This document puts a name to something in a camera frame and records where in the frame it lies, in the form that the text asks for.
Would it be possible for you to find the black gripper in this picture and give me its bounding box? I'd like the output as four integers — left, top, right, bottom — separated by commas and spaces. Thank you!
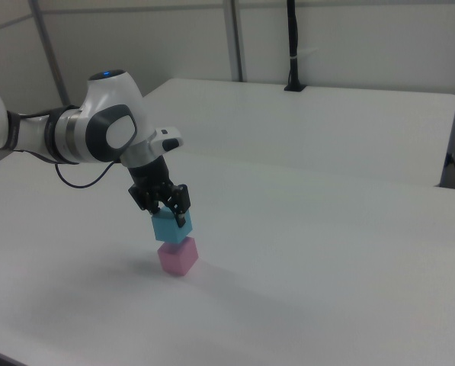
127, 156, 192, 230

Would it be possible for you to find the blue cube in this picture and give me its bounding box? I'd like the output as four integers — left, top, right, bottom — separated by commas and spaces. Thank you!
151, 207, 195, 244

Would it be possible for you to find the pink cube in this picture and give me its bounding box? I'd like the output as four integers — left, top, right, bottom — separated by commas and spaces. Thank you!
157, 236, 200, 278

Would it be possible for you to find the white folding table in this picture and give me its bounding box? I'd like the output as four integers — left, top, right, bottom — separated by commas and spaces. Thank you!
143, 78, 455, 188

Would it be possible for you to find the dark robot wrist cable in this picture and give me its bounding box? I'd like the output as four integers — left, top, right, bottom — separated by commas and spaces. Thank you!
54, 159, 120, 190

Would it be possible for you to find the grey metal partition post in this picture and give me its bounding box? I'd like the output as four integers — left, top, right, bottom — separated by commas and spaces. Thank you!
27, 0, 71, 108
223, 0, 248, 82

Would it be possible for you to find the black camera pole with base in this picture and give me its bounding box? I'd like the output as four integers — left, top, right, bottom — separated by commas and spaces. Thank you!
283, 0, 308, 93

